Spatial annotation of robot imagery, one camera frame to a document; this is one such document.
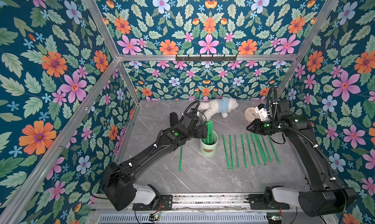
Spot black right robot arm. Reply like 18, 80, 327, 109
244, 101, 357, 217

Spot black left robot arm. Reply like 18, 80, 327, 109
100, 109, 208, 211

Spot bundle of green wrapped straws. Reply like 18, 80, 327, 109
203, 121, 213, 145

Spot light green storage cup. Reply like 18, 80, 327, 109
200, 131, 218, 157

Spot black remote control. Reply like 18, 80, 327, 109
170, 112, 179, 127

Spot white plush teddy bear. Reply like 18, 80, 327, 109
198, 97, 239, 121

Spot black wall hook rack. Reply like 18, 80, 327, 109
175, 54, 237, 63

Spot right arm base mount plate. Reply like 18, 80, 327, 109
246, 194, 290, 210

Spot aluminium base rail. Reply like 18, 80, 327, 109
93, 193, 332, 211

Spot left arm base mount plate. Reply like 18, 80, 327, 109
132, 194, 173, 211

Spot white vented cable duct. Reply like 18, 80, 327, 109
98, 213, 269, 224

